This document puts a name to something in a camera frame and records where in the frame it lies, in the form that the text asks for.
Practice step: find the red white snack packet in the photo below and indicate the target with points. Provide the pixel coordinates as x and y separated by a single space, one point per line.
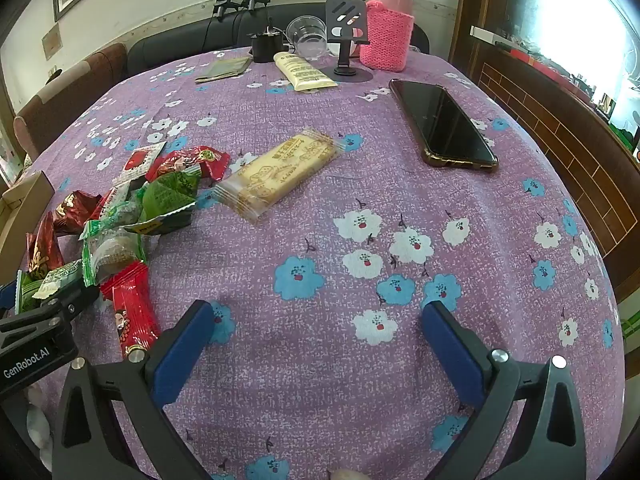
137 162

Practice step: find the person's right hand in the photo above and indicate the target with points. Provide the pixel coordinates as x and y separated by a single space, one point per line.
346 475

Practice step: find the small black container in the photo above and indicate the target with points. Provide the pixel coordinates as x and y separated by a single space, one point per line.
265 50

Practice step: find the pale yellow wafer packet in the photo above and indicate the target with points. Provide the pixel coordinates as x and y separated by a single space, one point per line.
305 72

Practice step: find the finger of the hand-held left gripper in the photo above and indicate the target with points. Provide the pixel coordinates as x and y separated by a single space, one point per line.
70 300
7 296

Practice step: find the purple floral tablecloth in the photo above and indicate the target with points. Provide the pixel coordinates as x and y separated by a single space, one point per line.
350 195

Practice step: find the wall socket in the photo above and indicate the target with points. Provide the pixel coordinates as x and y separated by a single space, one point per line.
54 71

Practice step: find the dark green snack packet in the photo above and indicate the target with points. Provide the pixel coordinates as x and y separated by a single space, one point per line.
165 222

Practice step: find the wall plaque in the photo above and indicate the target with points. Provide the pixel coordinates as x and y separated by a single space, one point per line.
51 42

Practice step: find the black smartphone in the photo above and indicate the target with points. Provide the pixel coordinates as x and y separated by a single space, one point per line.
445 120

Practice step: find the long red snack packet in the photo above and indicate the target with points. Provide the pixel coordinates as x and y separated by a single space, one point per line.
132 310

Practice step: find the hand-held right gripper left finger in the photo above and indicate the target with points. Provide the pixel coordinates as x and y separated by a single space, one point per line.
185 350

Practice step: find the pink box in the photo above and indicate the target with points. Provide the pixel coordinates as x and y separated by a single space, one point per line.
345 15

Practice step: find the pink knitted-sleeve thermos bottle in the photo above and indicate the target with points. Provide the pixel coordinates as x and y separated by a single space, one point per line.
387 35

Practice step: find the wooden cabinet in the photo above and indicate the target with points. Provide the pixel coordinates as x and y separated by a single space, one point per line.
550 125

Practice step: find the brown armchair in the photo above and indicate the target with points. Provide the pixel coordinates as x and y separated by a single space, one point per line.
55 105

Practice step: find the dark red snack packet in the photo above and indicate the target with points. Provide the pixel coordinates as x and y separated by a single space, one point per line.
72 210
42 250

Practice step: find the clear green-edged snack packet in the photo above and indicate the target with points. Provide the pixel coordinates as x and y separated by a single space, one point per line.
112 255
117 205

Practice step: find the clear plastic cup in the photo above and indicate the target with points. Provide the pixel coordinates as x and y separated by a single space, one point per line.
305 35

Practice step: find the black clamp tool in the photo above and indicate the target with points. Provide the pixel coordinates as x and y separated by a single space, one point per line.
252 0
222 7

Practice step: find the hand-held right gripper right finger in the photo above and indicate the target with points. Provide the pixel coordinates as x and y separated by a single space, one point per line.
450 355

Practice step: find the yellow biscuit packet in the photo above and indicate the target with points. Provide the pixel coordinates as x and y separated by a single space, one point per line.
280 170

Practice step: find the green white snack packet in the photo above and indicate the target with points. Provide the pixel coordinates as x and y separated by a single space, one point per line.
50 282

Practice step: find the green triangular snack packet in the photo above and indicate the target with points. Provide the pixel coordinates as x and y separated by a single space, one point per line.
170 192

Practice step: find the bright red snack packet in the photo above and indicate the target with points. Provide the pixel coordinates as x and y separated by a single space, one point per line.
200 160

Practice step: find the cardboard box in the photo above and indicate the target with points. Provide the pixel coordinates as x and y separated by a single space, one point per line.
25 200

